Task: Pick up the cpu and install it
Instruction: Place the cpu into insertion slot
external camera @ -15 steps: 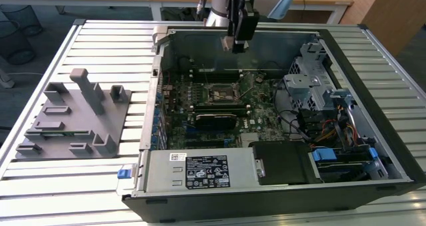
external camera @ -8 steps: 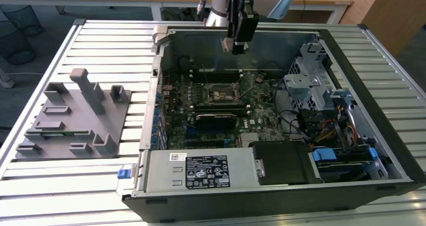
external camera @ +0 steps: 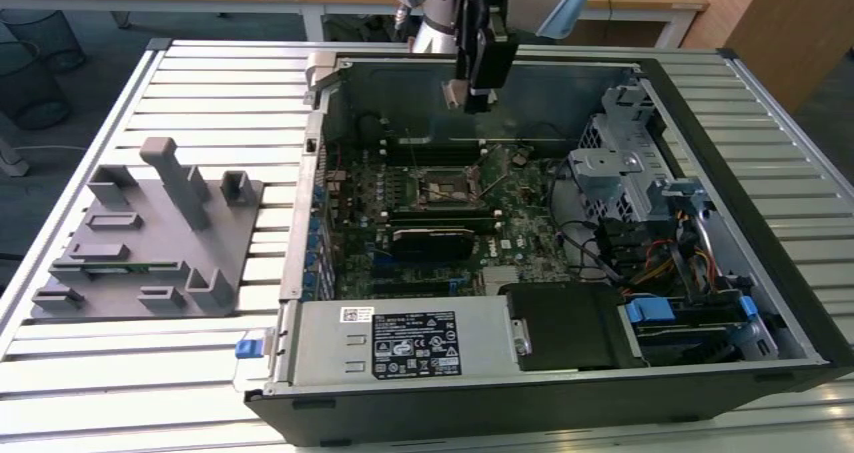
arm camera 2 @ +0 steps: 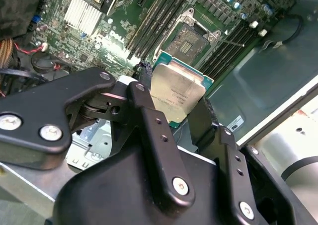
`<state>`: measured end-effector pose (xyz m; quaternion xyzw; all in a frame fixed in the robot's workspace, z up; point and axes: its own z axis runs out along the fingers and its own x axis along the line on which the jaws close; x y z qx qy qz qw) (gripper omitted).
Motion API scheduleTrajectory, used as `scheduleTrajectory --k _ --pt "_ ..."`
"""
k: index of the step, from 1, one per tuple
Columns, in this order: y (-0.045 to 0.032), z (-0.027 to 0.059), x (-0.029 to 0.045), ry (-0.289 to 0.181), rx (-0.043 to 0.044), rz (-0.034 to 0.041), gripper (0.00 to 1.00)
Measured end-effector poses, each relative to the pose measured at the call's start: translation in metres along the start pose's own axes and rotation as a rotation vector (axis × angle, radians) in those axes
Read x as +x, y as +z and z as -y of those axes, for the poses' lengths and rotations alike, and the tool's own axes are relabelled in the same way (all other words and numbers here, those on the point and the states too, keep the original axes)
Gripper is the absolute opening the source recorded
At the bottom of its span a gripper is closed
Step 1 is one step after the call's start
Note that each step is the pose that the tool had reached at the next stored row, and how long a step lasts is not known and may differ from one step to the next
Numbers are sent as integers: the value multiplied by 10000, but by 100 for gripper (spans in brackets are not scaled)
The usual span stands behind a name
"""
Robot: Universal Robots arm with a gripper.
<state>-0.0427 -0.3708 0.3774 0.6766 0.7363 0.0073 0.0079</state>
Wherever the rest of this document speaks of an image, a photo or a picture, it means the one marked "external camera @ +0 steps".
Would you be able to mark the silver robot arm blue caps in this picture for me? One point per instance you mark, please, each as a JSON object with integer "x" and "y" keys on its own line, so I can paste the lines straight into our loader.
{"x": 436, "y": 38}

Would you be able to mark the CPU socket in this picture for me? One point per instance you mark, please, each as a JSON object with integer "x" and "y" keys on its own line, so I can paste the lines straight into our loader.
{"x": 443, "y": 190}

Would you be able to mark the black RAM slot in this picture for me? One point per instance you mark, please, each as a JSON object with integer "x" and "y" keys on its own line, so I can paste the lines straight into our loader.
{"x": 440, "y": 215}
{"x": 433, "y": 157}
{"x": 433, "y": 146}
{"x": 440, "y": 226}

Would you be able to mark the round silver coin battery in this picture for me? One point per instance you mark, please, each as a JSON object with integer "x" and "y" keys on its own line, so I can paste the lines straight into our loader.
{"x": 520, "y": 159}

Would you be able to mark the silver metal drive cage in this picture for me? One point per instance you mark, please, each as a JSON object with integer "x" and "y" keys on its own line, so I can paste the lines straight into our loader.
{"x": 600, "y": 173}

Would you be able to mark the green motherboard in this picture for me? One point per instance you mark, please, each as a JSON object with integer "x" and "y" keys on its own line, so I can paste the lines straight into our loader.
{"x": 527, "y": 233}

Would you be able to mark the small black graphics card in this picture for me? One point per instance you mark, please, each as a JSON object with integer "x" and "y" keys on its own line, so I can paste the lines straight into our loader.
{"x": 433, "y": 245}

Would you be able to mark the wooden cabinet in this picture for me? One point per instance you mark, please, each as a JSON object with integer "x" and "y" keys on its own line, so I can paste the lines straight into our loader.
{"x": 787, "y": 33}

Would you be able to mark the silver chipset heatsink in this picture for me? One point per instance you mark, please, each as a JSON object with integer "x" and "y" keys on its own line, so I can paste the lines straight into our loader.
{"x": 500, "y": 278}

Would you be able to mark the hard disk in blue carrier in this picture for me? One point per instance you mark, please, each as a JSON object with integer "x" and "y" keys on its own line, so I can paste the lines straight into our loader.
{"x": 650, "y": 310}

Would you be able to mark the silver power supply unit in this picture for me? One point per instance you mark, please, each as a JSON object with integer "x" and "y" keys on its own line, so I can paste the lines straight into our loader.
{"x": 320, "y": 333}

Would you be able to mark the grey plastic parts rack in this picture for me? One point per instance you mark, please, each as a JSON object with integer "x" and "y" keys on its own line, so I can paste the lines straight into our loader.
{"x": 153, "y": 253}

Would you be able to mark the black mesh waste bin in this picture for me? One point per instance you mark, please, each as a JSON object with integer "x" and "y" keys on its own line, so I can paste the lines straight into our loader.
{"x": 29, "y": 93}
{"x": 49, "y": 35}

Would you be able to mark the green RAM stick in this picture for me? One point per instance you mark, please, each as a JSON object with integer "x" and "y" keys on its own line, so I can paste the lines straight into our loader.
{"x": 142, "y": 268}

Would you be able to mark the blue release latch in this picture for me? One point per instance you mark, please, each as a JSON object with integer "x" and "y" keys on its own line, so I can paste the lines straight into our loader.
{"x": 247, "y": 349}

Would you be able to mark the black open PC case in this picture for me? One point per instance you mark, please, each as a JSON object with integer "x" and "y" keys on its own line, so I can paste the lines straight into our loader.
{"x": 467, "y": 413}

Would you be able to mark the white stand foot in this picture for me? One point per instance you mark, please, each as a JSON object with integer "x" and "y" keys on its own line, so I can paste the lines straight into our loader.
{"x": 13, "y": 165}

